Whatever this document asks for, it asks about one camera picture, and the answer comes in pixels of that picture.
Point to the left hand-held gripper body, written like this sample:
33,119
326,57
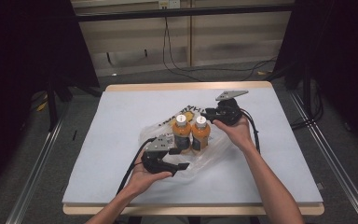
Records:
160,143

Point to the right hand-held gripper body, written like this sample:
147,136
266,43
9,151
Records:
230,112

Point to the clear printed plastic bag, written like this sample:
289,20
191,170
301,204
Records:
199,161

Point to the orange juice bottle white cap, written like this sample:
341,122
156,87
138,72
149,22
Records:
181,130
201,132

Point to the person's right hand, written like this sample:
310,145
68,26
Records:
239,133

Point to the person's left hand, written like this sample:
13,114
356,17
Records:
143,182

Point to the wooden table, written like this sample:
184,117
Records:
186,86

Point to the white table mat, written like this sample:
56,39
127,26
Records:
121,118

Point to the black metal stand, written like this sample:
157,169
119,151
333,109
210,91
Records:
307,96
52,105

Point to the black horizontal bar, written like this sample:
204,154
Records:
183,13

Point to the dark curtain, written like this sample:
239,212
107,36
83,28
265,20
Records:
21,62
341,62

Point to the white wall socket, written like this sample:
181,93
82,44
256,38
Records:
169,4

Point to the metal floor rail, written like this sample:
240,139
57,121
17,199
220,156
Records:
338,165
34,174

